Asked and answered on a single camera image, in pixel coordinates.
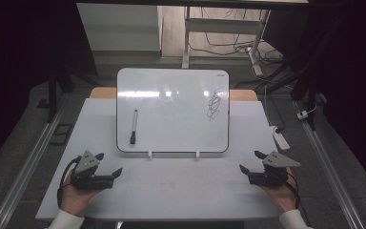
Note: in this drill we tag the white power strip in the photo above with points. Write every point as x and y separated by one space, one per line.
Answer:
280 140

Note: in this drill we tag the white whiteboard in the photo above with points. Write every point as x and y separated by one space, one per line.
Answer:
171 111

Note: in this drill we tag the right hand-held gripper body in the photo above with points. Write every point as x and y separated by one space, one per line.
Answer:
278 161

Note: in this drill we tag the person's right hand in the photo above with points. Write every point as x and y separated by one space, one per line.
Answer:
281 195

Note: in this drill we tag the small white adapter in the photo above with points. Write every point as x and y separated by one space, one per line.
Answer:
302 114

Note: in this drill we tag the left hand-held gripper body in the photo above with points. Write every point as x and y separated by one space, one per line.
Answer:
85 163

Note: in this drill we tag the aluminium rail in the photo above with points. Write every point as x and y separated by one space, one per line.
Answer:
25 171
330 171

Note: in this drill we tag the black plug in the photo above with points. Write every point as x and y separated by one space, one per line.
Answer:
279 129

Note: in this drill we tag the person's left hand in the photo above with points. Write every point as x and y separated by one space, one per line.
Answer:
74 198

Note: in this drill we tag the white whiteboard stand foot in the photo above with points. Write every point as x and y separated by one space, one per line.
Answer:
150 155
197 155

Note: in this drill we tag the white desk frame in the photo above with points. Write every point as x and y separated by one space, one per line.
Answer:
222 26

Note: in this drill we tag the black metal stand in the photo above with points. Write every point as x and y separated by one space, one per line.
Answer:
52 95

